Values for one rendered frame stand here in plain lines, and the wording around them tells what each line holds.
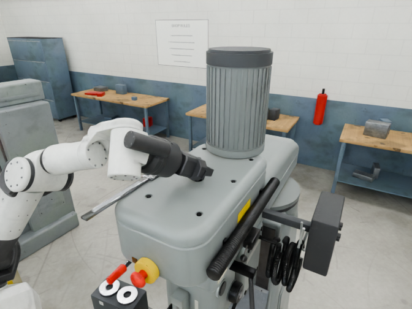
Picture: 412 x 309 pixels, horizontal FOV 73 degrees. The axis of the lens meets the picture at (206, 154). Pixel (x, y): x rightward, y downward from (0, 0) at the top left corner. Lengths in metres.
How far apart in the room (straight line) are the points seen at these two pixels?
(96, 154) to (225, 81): 0.40
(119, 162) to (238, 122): 0.41
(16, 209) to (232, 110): 0.61
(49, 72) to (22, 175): 7.21
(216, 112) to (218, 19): 4.56
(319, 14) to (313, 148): 2.09
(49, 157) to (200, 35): 4.99
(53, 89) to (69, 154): 7.31
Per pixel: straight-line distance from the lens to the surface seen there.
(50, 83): 7.92
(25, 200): 0.80
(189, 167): 0.67
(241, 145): 0.87
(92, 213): 0.67
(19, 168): 0.73
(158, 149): 0.56
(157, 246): 0.64
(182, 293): 0.92
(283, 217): 1.08
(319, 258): 1.03
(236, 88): 0.81
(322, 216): 0.97
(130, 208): 0.68
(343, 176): 4.64
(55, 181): 0.76
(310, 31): 4.85
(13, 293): 0.93
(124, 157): 0.56
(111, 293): 1.45
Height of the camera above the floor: 2.27
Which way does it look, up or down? 25 degrees down
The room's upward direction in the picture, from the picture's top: straight up
